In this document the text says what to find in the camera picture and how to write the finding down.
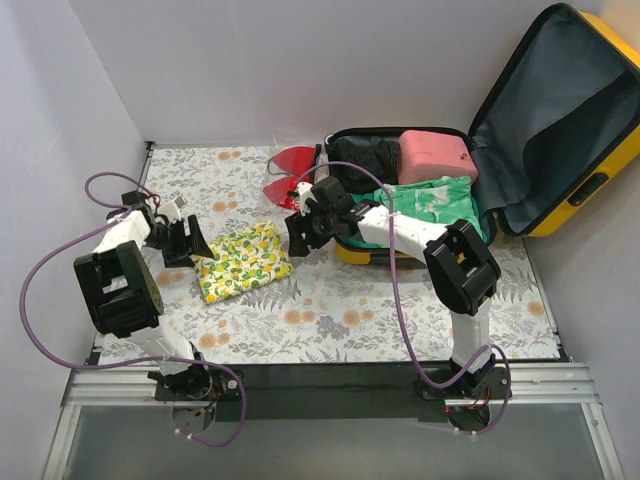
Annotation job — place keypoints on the green GUESS t-shirt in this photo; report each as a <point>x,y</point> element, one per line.
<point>357,243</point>

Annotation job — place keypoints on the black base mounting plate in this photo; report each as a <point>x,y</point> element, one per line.
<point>355,391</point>

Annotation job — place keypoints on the black striped cloth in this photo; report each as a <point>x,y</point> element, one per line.
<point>380,157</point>

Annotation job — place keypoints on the yellow hard-shell suitcase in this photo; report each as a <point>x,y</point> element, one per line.
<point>561,120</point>

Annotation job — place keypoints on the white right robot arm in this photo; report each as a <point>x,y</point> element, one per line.
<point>462,270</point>

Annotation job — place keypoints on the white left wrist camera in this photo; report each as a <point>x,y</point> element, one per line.
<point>171,211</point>

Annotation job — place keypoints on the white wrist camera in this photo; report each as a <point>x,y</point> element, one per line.
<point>171,211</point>
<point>301,194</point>

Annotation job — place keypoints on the yellow lemon print cloth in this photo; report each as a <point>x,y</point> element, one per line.
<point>242,261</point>

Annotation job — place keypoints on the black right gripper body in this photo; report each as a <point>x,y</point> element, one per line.
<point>307,230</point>

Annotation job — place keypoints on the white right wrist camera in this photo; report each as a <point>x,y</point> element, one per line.
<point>301,194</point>

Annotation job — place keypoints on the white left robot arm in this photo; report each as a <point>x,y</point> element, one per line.
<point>122,296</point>

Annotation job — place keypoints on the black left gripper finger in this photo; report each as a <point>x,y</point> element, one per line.
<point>177,260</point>
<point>196,242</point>

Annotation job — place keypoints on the green tie-dye shirt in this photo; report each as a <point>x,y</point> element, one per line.
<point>444,200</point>

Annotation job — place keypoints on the pink vanity case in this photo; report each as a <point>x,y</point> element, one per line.
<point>427,155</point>

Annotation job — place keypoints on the red bikini top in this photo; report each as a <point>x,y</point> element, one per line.
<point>289,165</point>

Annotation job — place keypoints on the aluminium frame rail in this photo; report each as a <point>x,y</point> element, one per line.
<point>549,383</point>

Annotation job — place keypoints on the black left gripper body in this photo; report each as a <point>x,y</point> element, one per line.
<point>180,242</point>

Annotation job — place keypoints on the floral table cloth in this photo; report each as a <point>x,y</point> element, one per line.
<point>326,310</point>

